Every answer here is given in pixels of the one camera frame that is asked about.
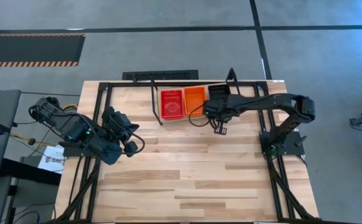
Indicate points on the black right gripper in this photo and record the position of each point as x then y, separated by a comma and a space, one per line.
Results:
218, 110

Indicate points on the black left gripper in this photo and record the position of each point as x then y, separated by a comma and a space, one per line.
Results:
112, 121

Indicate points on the black plastic slotted basket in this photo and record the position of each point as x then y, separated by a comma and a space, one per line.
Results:
219, 91

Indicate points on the orange plastic slotted basket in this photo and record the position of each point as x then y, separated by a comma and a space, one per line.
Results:
194, 99

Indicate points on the red plastic slotted basket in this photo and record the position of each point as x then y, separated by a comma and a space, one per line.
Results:
172, 105

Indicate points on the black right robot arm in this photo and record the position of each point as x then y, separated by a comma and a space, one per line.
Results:
268, 102

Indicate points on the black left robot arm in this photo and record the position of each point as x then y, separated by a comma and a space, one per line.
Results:
71, 127

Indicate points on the white printed paper sheet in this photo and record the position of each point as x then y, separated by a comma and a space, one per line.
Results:
51, 152

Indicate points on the black stand beam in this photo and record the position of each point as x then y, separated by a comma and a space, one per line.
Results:
28, 171

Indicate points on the black mat with hazard stripes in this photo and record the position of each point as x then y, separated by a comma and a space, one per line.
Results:
28, 49

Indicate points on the grey desk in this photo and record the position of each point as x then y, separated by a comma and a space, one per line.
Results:
0, 102

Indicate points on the black frame wooden shelf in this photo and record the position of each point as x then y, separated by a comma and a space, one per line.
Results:
152, 93

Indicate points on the black aluminium table frame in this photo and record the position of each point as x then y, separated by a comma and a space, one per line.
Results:
249, 83

